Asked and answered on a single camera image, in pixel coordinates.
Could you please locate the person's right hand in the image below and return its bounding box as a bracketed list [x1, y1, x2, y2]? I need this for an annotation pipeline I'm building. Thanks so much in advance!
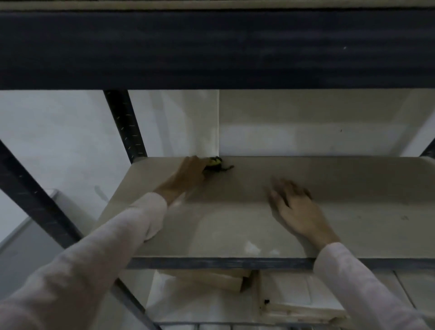
[268, 178, 341, 251]

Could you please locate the person's left hand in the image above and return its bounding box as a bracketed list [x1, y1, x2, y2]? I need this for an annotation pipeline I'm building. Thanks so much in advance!
[156, 156, 211, 205]

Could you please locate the yellow black tape measure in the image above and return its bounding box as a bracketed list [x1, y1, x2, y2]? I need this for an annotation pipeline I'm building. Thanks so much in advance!
[203, 156, 235, 176]

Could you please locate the person's right forearm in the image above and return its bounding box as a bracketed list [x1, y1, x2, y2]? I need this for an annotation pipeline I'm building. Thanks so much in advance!
[313, 242, 432, 330]

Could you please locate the person's left forearm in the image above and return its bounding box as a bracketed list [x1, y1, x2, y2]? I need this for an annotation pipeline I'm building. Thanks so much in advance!
[0, 192, 168, 330]

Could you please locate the beige shelf board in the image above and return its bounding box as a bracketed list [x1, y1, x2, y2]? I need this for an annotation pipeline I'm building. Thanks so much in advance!
[95, 156, 435, 260]

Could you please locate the white cardboard box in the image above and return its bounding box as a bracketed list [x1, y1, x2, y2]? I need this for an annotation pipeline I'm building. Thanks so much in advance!
[259, 270, 350, 322]

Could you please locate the dark metal shelving rack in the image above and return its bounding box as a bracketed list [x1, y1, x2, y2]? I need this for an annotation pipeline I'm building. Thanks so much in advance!
[0, 7, 435, 330]

